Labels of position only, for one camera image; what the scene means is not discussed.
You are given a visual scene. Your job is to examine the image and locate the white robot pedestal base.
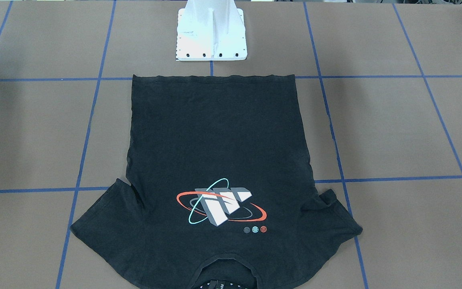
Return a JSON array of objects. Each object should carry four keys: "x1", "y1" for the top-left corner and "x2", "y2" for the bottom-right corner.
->
[{"x1": 176, "y1": 0, "x2": 248, "y2": 61}]

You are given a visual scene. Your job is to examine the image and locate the black printed t-shirt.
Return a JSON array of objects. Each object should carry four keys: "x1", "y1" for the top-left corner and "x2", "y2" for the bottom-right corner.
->
[{"x1": 70, "y1": 75, "x2": 363, "y2": 289}]

